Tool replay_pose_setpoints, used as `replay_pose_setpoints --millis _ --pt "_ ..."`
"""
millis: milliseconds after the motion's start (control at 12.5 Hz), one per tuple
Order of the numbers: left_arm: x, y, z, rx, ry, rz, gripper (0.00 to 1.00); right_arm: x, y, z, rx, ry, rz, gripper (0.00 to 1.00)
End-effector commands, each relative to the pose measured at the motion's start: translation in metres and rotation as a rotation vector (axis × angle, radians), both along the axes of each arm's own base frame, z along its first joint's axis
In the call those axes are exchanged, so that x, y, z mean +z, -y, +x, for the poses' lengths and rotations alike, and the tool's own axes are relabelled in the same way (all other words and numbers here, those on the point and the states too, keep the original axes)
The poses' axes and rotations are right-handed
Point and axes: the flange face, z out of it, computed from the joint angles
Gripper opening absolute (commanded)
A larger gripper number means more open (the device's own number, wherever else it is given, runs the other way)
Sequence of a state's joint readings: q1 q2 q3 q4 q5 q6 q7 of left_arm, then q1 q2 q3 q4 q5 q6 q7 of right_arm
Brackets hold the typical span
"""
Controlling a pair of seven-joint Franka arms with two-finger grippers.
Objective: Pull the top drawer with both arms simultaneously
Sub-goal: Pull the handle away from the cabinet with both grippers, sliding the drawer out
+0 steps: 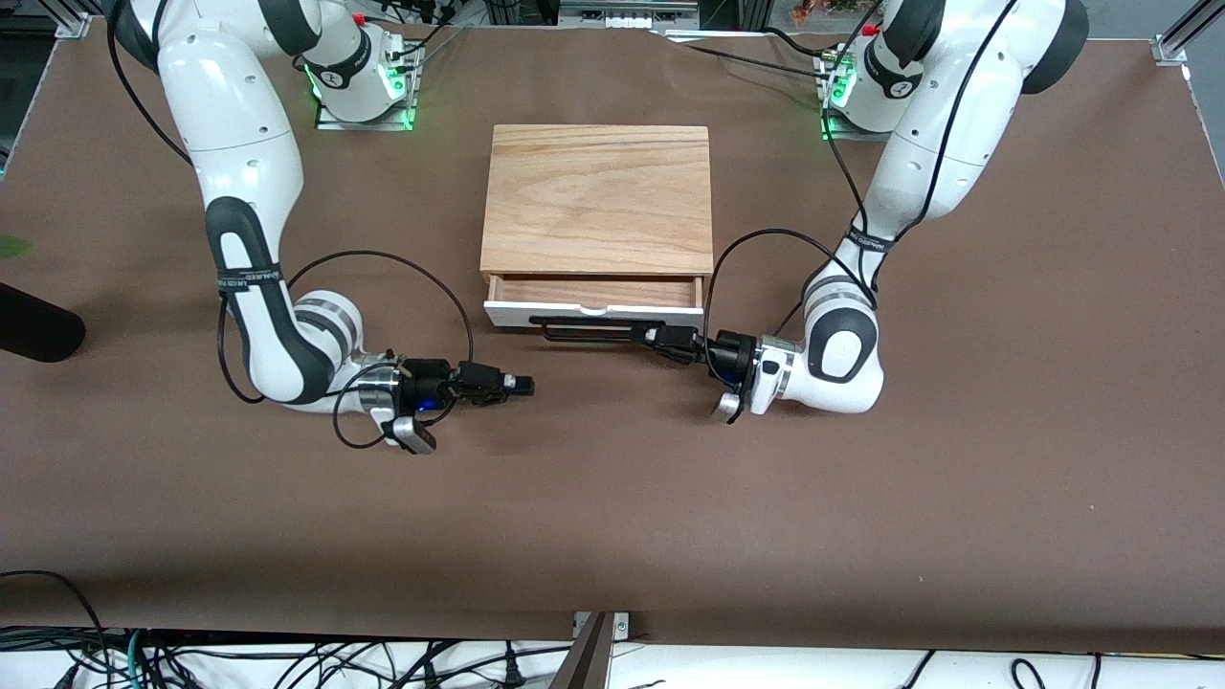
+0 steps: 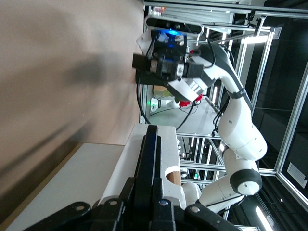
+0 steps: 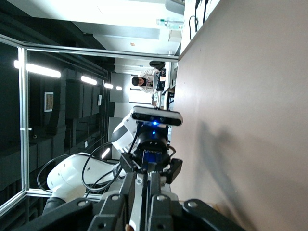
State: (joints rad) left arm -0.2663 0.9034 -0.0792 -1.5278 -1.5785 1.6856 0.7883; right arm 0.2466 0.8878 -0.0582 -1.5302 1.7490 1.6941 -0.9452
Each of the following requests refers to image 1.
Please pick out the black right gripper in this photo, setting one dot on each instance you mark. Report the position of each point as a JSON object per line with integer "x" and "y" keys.
{"x": 427, "y": 382}

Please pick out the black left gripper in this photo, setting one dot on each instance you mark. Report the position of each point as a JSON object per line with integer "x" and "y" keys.
{"x": 732, "y": 355}

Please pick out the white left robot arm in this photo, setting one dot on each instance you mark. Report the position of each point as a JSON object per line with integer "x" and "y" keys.
{"x": 933, "y": 144}

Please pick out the wooden drawer cabinet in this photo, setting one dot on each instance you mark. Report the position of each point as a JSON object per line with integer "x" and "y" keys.
{"x": 598, "y": 196}

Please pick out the brown table mat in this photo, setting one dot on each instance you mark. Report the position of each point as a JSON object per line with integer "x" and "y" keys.
{"x": 612, "y": 498}

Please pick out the grey slanted beam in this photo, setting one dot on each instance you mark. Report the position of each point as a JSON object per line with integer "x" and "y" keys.
{"x": 584, "y": 665}

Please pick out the grey metal rack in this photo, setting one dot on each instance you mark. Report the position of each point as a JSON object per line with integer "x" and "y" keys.
{"x": 627, "y": 11}

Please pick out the black cylinder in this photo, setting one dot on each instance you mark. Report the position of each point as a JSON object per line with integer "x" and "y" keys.
{"x": 38, "y": 330}

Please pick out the green leaf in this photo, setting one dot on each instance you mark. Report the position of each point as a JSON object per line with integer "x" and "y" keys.
{"x": 11, "y": 247}

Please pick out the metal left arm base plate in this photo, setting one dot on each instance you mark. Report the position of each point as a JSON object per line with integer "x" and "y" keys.
{"x": 831, "y": 129}

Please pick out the small metal bracket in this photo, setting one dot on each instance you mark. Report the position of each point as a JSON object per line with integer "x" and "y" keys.
{"x": 620, "y": 624}

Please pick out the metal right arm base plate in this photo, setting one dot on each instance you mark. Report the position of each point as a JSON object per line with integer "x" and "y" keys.
{"x": 383, "y": 120}

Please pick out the aluminium corner bracket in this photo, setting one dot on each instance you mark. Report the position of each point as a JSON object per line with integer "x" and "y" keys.
{"x": 1171, "y": 50}
{"x": 75, "y": 26}

